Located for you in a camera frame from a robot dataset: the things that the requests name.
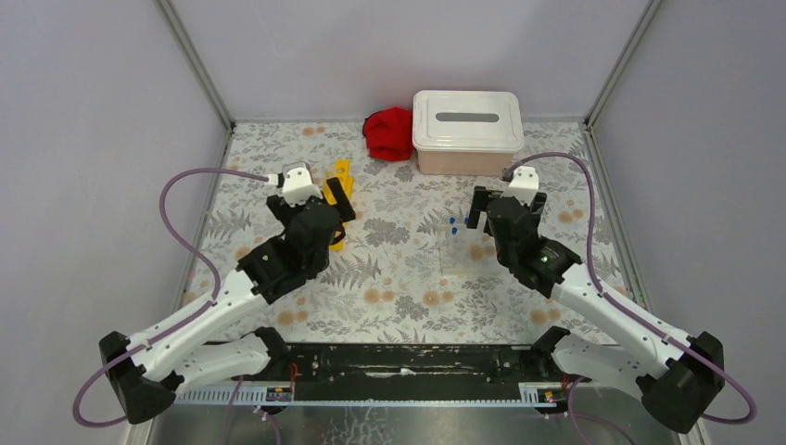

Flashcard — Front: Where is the yellow test tube rack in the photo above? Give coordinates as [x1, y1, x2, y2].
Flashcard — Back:
[323, 159, 356, 251]

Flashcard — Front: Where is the white plastic box lid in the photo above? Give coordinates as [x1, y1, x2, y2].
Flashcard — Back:
[412, 90, 525, 153]

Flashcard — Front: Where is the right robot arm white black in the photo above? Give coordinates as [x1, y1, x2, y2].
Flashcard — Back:
[466, 186, 725, 434]

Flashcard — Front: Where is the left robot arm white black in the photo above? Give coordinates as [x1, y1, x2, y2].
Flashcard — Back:
[99, 174, 356, 425]

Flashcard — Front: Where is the clear plastic container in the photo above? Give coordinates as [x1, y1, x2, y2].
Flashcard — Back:
[437, 220, 485, 276]

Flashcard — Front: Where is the floral table mat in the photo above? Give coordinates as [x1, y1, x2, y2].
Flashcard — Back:
[201, 122, 608, 344]

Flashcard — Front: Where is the red cloth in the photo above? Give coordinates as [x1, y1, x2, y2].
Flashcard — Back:
[361, 107, 414, 162]

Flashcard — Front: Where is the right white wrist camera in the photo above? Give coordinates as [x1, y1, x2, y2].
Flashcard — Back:
[501, 165, 539, 205]

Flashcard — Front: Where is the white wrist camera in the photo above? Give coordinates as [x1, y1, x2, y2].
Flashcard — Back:
[501, 165, 539, 205]
[281, 161, 323, 207]

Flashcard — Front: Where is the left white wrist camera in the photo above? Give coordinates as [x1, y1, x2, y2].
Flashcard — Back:
[281, 161, 323, 207]

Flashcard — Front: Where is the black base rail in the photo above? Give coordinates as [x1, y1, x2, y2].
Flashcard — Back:
[230, 342, 594, 403]

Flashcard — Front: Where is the white slotted cable duct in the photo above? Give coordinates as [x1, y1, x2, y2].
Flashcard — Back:
[175, 380, 564, 409]

